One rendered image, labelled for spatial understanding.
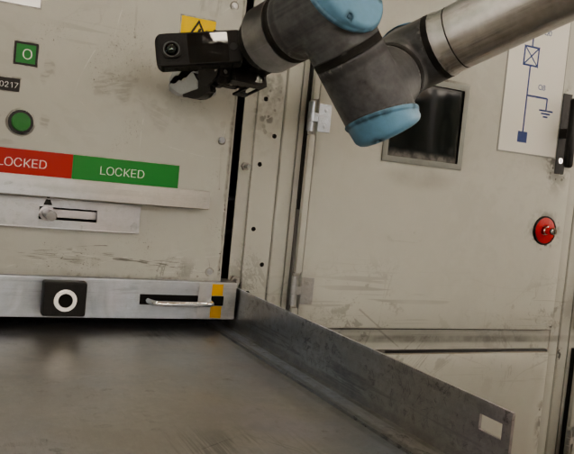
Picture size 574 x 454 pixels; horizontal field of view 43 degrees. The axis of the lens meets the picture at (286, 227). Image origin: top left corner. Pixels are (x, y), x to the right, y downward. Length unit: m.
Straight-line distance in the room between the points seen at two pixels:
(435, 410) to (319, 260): 0.59
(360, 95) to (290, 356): 0.37
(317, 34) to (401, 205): 0.55
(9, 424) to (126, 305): 0.44
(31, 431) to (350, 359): 0.36
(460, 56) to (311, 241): 0.45
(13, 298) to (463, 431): 0.66
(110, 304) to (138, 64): 0.36
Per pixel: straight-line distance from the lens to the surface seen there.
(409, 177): 1.36
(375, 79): 0.88
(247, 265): 1.24
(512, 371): 1.59
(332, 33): 0.87
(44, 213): 1.07
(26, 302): 1.10
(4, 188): 1.06
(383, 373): 0.81
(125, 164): 1.12
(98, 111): 1.11
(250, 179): 1.23
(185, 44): 0.99
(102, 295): 1.12
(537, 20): 0.95
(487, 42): 0.97
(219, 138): 1.16
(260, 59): 0.95
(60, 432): 0.71
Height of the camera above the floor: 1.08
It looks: 3 degrees down
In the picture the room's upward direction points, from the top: 6 degrees clockwise
